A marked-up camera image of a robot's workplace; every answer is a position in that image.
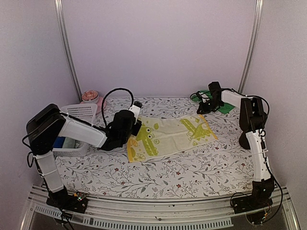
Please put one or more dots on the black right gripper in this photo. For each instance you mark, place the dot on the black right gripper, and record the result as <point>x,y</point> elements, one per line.
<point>205,110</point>

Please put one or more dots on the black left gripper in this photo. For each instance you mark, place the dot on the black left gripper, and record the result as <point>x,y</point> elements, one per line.
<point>138,128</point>

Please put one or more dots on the yellow-green crocodile towel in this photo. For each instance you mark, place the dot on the yellow-green crocodile towel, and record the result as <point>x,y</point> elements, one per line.
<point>164,137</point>

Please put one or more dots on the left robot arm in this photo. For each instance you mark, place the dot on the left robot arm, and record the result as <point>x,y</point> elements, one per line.
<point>51,123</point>

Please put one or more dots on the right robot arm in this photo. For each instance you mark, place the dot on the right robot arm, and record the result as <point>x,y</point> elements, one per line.
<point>252,120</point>

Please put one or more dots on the green microfiber towel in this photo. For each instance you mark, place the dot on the green microfiber towel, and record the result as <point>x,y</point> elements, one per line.
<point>223,109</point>

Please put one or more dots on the pink plate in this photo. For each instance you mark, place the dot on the pink plate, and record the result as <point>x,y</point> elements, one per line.
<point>98,101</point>

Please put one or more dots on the white plastic basket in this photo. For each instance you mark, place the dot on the white plastic basket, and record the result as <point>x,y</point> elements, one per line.
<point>79,116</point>

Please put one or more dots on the dark brown cylinder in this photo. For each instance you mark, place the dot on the dark brown cylinder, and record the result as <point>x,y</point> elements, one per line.
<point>243,141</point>

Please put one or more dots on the light green rolled towel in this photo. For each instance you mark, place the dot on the light green rolled towel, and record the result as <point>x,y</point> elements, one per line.
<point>71,144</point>

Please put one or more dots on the floral patterned table mat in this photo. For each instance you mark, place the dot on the floral patterned table mat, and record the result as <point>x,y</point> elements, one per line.
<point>219,168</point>

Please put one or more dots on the blue rolled towel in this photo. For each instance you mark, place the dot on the blue rolled towel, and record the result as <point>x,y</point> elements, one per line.
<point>59,142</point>

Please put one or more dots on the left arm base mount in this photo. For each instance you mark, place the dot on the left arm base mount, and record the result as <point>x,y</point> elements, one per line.
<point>59,197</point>

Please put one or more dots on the aluminium front rail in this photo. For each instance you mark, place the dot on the aluminium front rail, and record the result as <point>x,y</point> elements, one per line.
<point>117,213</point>

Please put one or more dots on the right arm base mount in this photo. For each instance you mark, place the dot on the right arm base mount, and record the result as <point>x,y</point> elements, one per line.
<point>241,202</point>

